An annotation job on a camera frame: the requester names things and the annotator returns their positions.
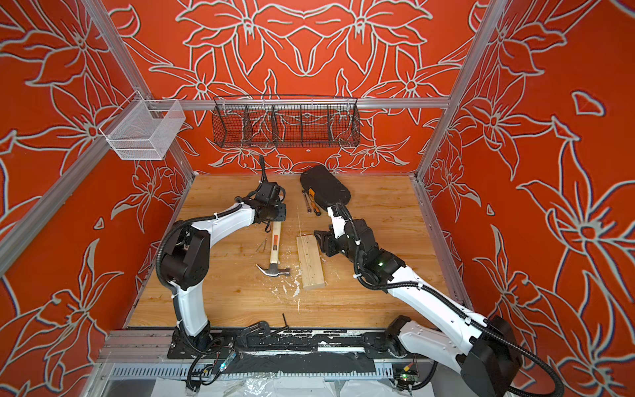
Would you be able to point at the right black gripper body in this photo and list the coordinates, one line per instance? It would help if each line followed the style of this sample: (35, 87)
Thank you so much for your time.
(345, 244)

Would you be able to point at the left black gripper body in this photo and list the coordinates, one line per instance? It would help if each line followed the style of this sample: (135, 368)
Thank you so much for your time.
(277, 212)

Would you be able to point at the light wooden block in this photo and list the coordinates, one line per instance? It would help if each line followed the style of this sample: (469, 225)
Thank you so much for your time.
(310, 262)

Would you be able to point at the wooden handle claw hammer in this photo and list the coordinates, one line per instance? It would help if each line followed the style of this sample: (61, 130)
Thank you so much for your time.
(274, 269)

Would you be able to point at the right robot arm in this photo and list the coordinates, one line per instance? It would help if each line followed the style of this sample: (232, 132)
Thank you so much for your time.
(484, 352)

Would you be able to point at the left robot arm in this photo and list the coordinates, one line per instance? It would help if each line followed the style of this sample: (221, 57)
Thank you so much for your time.
(183, 261)

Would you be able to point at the screwdriver beside case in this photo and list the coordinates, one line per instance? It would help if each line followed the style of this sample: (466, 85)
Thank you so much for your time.
(307, 201)

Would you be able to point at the black tool case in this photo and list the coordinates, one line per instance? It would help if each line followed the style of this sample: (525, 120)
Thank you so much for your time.
(324, 187)

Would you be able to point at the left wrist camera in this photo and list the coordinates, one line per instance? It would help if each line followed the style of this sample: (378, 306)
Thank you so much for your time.
(269, 193)

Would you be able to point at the black wire wall basket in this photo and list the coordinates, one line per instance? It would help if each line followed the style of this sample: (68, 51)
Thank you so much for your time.
(294, 122)

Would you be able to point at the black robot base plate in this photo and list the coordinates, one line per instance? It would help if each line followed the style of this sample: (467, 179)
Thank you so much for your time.
(260, 338)

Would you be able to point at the white wire mesh basket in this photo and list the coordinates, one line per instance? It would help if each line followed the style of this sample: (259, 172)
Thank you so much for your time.
(140, 133)

